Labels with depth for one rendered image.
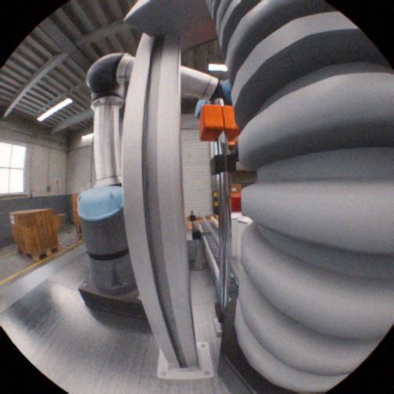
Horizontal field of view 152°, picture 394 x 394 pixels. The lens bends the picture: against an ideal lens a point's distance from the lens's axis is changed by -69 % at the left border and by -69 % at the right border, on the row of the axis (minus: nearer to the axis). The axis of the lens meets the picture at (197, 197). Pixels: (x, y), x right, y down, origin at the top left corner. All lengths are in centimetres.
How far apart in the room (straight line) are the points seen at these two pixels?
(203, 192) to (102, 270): 426
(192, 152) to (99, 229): 437
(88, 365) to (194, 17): 50
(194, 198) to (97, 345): 436
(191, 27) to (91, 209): 32
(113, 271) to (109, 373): 23
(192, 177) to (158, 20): 440
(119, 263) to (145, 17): 40
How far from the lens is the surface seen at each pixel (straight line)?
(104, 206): 31
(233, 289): 37
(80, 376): 34
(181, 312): 15
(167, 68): 15
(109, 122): 50
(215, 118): 16
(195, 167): 452
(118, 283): 37
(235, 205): 35
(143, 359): 32
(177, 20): 20
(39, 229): 343
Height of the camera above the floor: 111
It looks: 3 degrees down
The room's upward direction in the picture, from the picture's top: 3 degrees counter-clockwise
